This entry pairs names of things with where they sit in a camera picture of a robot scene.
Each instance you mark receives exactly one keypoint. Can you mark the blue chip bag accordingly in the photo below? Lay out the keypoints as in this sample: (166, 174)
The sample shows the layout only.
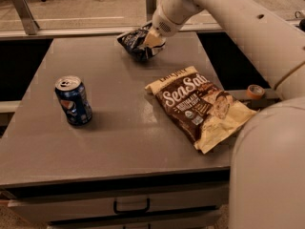
(132, 42)

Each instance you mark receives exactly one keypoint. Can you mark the blue soda can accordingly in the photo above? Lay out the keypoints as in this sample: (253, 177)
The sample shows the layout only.
(72, 97)

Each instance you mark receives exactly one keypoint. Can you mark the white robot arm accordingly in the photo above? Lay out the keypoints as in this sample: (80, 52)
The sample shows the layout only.
(267, 180)

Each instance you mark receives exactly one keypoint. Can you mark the metal railing post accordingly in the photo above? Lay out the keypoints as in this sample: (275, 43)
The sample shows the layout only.
(29, 24)
(150, 8)

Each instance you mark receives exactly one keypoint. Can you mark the lower drawer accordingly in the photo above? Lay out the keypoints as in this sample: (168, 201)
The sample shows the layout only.
(186, 220)

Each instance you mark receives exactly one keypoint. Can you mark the orange tape roll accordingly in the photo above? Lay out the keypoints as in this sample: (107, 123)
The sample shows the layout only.
(255, 92)

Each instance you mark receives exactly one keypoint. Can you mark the brown sea salt chip bag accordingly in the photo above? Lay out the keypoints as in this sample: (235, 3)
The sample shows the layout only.
(206, 114)

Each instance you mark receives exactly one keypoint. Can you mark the upper drawer with black handle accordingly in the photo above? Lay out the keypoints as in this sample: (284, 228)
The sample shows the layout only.
(121, 202)

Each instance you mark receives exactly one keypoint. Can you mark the left metal railing post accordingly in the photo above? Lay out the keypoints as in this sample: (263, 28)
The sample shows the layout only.
(29, 24)

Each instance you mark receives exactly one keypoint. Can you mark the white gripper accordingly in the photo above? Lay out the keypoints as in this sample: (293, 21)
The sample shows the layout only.
(164, 23)

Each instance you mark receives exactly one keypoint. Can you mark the middle metal railing post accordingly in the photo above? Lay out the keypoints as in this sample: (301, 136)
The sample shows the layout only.
(150, 8)

